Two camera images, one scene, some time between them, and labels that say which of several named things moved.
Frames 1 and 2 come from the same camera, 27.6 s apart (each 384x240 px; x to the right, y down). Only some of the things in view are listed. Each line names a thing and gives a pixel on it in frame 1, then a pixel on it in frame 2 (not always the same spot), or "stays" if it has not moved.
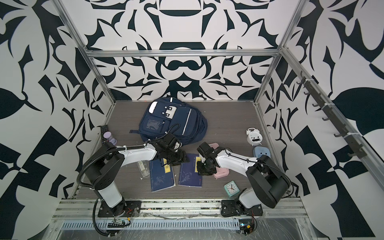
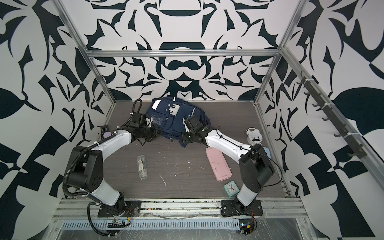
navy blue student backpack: [166, 115] stays
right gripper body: [204, 168] -> [189, 137]
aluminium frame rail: [272, 208] stays
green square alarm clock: [231, 188] stays
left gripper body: [175, 158] -> [150, 133]
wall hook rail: [333, 115] stays
